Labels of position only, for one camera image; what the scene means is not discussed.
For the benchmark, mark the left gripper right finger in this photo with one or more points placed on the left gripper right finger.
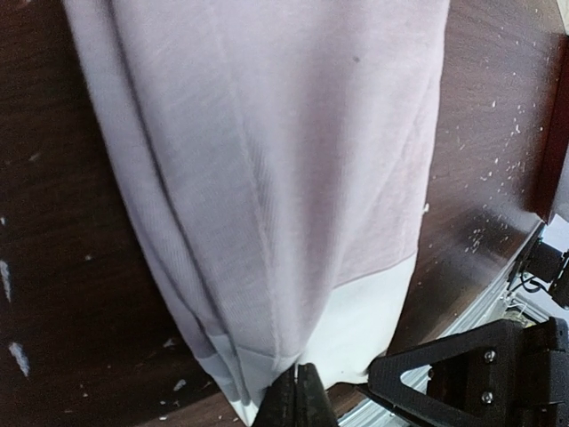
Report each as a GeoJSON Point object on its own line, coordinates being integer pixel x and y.
{"type": "Point", "coordinates": [313, 407]}

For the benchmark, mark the mauve and cream underwear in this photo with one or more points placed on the mauve and cream underwear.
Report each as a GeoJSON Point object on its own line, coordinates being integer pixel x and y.
{"type": "Point", "coordinates": [273, 158]}

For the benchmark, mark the front aluminium rail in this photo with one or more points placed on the front aluminium rail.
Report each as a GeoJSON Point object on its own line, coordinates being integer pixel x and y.
{"type": "Point", "coordinates": [538, 268]}

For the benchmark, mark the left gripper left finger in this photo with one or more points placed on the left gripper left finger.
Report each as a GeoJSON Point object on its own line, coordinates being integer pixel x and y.
{"type": "Point", "coordinates": [279, 404]}

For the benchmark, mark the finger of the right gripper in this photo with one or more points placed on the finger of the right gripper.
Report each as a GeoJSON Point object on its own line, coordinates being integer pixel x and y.
{"type": "Point", "coordinates": [498, 374]}

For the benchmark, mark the round red tray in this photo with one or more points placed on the round red tray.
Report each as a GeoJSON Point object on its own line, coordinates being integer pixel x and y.
{"type": "Point", "coordinates": [550, 194]}

